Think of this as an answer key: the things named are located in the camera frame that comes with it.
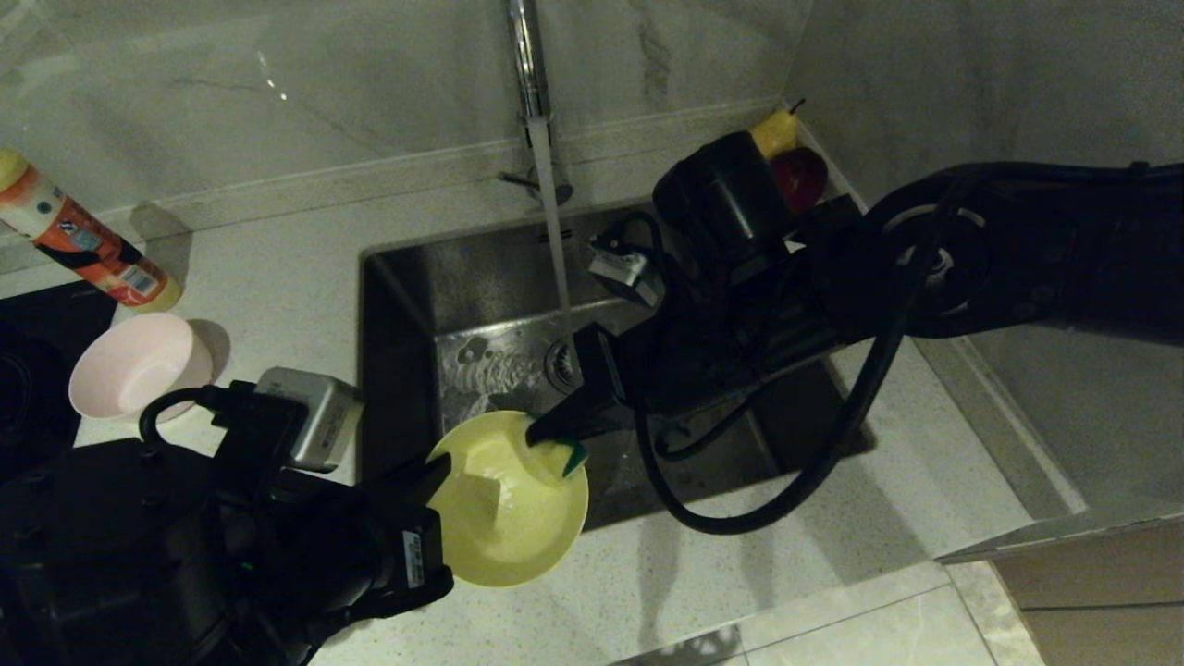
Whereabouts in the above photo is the green and yellow sponge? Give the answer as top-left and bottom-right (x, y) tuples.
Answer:
(527, 430), (591, 479)

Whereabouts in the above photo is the yellow plastic bowl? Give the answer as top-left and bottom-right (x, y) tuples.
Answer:
(425, 410), (590, 588)

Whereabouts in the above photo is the pink plastic bowl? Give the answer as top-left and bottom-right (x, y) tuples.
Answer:
(69, 313), (216, 425)

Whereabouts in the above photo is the chrome faucet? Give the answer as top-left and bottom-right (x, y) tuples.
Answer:
(499, 0), (574, 206)

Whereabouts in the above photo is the orange label dish soap bottle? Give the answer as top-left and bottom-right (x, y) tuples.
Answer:
(0, 148), (184, 315)

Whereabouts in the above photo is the stainless steel sink basin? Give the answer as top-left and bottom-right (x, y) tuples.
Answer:
(357, 199), (872, 535)

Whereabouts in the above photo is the round metal drain strainer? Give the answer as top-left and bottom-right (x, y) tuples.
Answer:
(546, 338), (584, 394)

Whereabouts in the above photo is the clear running water stream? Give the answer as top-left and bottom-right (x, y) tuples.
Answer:
(527, 118), (576, 339)

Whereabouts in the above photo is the dark red apple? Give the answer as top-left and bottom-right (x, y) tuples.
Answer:
(772, 148), (830, 214)

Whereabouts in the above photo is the yellow pear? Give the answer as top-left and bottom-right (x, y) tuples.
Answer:
(751, 100), (804, 160)

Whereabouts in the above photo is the black induction cooktop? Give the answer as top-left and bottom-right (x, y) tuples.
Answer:
(0, 282), (118, 482)

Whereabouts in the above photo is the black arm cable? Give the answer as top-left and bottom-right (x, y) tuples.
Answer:
(592, 176), (968, 536)
(139, 384), (278, 447)

